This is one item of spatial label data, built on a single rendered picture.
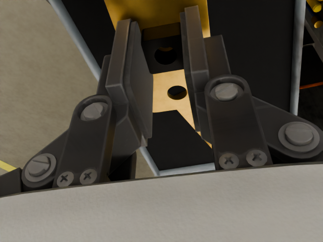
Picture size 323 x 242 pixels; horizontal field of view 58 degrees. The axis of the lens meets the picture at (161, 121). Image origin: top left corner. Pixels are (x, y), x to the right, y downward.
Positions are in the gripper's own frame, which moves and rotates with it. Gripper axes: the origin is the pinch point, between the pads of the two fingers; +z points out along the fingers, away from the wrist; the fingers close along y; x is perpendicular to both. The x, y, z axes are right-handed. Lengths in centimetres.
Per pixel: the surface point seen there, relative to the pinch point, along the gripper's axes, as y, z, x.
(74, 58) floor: -67, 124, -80
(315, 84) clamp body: 20.3, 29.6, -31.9
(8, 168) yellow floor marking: -170, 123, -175
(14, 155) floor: -154, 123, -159
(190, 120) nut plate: -0.1, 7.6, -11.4
